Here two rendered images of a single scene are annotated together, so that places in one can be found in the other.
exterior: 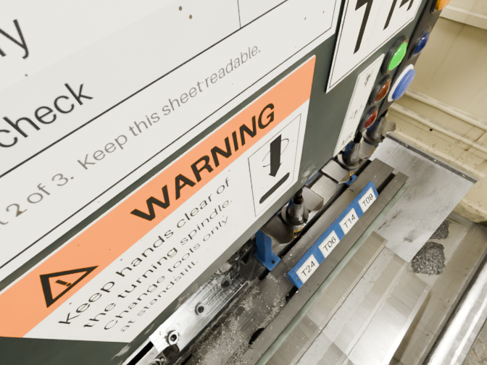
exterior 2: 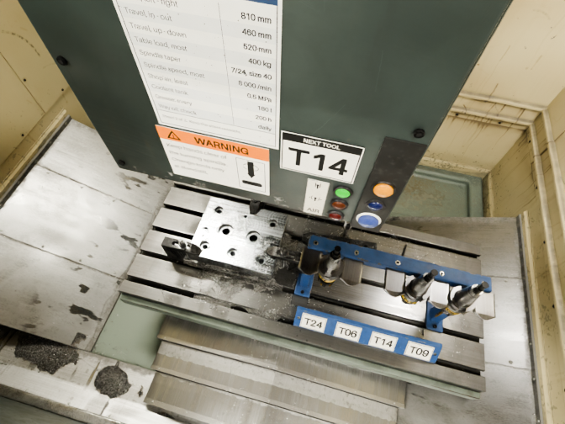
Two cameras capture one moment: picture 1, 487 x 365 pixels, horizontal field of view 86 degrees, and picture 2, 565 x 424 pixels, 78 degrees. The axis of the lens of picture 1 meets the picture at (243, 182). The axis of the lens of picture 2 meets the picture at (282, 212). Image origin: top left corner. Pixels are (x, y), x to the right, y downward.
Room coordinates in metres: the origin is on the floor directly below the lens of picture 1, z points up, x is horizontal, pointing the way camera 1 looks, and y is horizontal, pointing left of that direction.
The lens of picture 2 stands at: (-0.07, -0.27, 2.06)
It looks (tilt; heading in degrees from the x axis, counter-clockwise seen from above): 59 degrees down; 48
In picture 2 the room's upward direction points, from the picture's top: 3 degrees clockwise
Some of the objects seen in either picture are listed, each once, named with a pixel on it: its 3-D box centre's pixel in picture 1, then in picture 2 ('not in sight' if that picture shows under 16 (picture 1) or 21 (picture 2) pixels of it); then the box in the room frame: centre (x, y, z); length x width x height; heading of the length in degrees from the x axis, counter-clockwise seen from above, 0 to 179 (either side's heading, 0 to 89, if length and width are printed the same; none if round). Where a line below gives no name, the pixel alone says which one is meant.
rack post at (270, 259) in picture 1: (263, 240); (308, 266); (0.27, -0.03, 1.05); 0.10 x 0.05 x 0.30; 36
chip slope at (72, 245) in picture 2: not in sight; (97, 226); (-0.21, 0.73, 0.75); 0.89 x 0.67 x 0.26; 36
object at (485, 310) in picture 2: (383, 124); (483, 305); (0.48, -0.42, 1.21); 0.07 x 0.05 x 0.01; 36
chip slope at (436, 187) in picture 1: (319, 187); (414, 308); (0.57, -0.33, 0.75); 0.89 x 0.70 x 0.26; 36
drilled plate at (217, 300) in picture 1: (186, 290); (240, 236); (0.18, 0.22, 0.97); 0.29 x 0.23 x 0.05; 126
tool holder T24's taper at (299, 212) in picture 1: (296, 206); (333, 260); (0.25, -0.11, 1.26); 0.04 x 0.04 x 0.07
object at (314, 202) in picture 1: (309, 200); (351, 272); (0.29, -0.15, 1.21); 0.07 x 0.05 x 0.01; 36
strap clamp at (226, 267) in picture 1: (237, 257); (286, 257); (0.25, 0.06, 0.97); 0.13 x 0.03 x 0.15; 126
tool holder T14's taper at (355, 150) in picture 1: (353, 148); (423, 283); (0.38, -0.28, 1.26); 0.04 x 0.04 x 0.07
